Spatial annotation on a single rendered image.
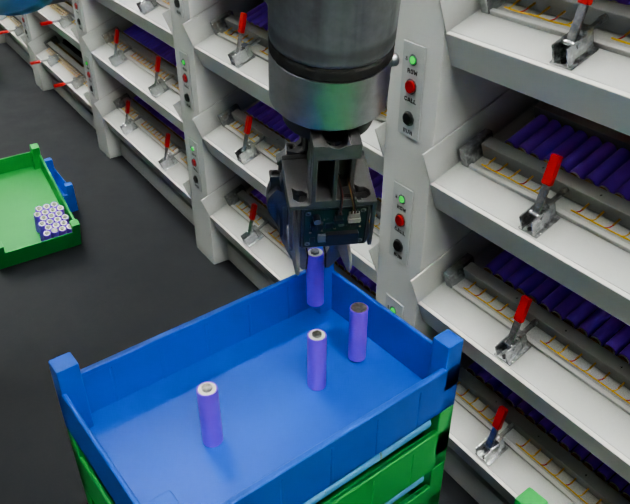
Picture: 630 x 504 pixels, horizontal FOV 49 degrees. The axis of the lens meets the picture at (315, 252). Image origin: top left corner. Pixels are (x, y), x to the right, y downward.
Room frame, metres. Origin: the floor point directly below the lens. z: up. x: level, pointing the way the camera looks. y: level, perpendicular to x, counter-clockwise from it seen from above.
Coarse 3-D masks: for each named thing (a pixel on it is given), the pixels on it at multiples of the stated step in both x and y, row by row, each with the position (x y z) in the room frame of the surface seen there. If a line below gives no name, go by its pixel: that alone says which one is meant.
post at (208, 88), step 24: (192, 0) 1.40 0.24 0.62; (216, 0) 1.42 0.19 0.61; (192, 48) 1.39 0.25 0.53; (192, 72) 1.40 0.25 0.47; (192, 96) 1.41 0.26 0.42; (216, 96) 1.42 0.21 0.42; (192, 120) 1.42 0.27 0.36; (216, 168) 1.41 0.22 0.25; (192, 192) 1.46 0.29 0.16; (216, 240) 1.40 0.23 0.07
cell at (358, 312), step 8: (352, 304) 0.53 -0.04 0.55; (360, 304) 0.53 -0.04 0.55; (352, 312) 0.52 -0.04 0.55; (360, 312) 0.52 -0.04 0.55; (352, 320) 0.52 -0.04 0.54; (360, 320) 0.52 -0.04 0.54; (352, 328) 0.52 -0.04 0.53; (360, 328) 0.52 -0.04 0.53; (352, 336) 0.52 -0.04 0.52; (360, 336) 0.52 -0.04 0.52; (352, 344) 0.52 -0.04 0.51; (360, 344) 0.52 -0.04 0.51; (352, 352) 0.52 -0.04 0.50; (360, 352) 0.52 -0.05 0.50; (352, 360) 0.52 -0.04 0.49; (360, 360) 0.52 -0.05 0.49
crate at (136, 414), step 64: (192, 320) 0.53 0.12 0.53; (256, 320) 0.57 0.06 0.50; (320, 320) 0.59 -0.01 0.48; (384, 320) 0.54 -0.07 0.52; (64, 384) 0.43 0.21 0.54; (128, 384) 0.48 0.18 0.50; (192, 384) 0.49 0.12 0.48; (256, 384) 0.49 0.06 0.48; (384, 384) 0.49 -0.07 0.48; (448, 384) 0.46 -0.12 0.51; (128, 448) 0.41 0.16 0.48; (192, 448) 0.41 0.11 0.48; (256, 448) 0.41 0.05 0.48; (320, 448) 0.37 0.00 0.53; (384, 448) 0.41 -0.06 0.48
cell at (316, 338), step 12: (312, 336) 0.49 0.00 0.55; (324, 336) 0.49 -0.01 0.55; (312, 348) 0.48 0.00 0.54; (324, 348) 0.49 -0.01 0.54; (312, 360) 0.48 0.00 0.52; (324, 360) 0.49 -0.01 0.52; (312, 372) 0.48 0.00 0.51; (324, 372) 0.49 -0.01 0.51; (312, 384) 0.48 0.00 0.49; (324, 384) 0.49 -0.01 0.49
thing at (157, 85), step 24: (120, 24) 2.02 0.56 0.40; (96, 48) 1.98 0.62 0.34; (120, 48) 1.91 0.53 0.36; (144, 48) 1.83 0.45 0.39; (168, 48) 1.79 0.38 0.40; (120, 72) 1.80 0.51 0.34; (144, 72) 1.75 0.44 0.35; (168, 72) 1.68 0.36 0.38; (144, 96) 1.67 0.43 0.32; (168, 96) 1.60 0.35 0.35
